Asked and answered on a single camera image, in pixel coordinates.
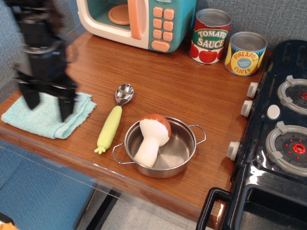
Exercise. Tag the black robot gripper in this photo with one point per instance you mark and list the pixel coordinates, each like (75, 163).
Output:
(45, 72)

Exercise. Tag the orange plush object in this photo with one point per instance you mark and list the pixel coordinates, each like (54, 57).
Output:
(8, 226)

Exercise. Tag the plush brown mushroom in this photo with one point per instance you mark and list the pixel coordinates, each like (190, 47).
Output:
(156, 132)

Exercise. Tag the tomato sauce can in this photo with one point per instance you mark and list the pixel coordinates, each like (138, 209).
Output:
(211, 29)

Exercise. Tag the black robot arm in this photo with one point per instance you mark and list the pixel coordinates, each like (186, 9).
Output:
(40, 24)

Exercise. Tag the pineapple slices can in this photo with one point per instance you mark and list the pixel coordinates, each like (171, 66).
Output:
(245, 53)

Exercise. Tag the small steel pot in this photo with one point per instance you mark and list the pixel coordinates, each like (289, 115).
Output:
(173, 157)

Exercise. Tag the teal toy microwave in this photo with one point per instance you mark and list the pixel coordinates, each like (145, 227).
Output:
(157, 25)

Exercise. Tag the light blue towel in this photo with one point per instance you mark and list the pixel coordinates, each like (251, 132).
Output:
(45, 119)

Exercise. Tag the black toy stove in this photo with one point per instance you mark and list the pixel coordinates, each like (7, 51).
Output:
(269, 179)

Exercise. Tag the spoon with green handle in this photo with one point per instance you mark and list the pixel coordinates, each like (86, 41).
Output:
(123, 95)

